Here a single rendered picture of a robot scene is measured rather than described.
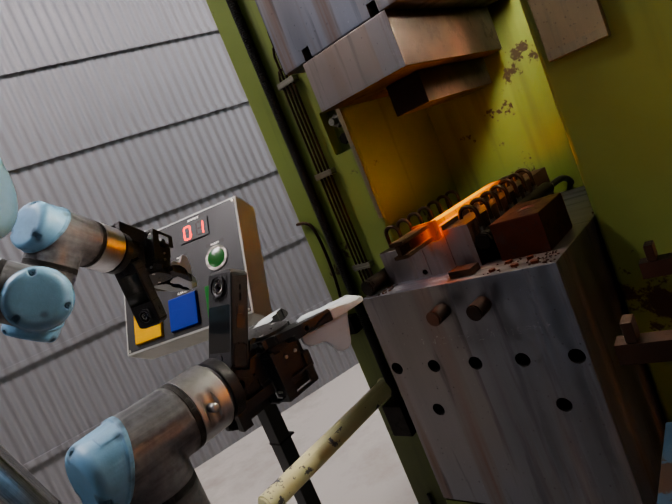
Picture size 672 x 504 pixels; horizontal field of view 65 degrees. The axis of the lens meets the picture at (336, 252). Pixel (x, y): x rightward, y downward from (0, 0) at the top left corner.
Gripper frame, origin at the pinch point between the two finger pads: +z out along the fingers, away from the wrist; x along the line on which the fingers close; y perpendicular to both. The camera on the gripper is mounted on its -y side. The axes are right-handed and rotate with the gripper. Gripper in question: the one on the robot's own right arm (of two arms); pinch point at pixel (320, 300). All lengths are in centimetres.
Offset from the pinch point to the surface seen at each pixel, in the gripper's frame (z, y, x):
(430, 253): 30.7, 4.5, -1.3
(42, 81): 87, -118, -220
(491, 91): 79, -19, -1
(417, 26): 39, -33, 8
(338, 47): 30.8, -35.2, -3.5
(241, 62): 45, -49, -41
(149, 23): 149, -136, -200
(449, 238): 30.7, 2.7, 3.5
